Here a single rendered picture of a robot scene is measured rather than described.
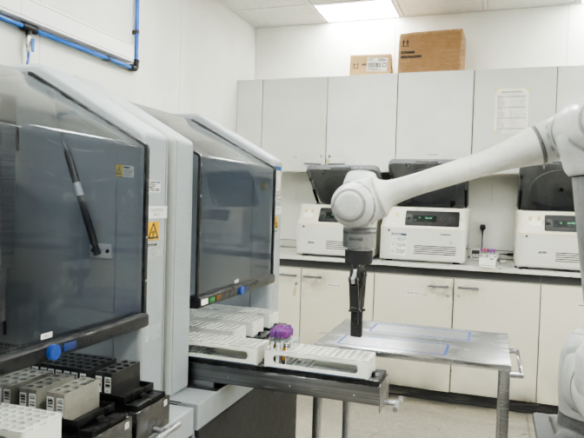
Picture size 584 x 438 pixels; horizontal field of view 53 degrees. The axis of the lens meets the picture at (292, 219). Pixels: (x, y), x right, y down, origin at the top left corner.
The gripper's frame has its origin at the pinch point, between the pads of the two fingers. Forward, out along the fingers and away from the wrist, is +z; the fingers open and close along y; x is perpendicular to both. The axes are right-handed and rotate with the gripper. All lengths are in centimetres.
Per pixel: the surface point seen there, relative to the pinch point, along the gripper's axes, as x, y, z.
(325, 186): -85, -261, -44
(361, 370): 3.0, 5.1, 11.2
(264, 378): -23.7, 6.7, 16.2
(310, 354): -11.3, 4.8, 8.5
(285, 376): -17.7, 6.8, 14.9
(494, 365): 36.1, -24.6, 13.5
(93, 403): -45, 52, 12
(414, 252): -14, -230, -2
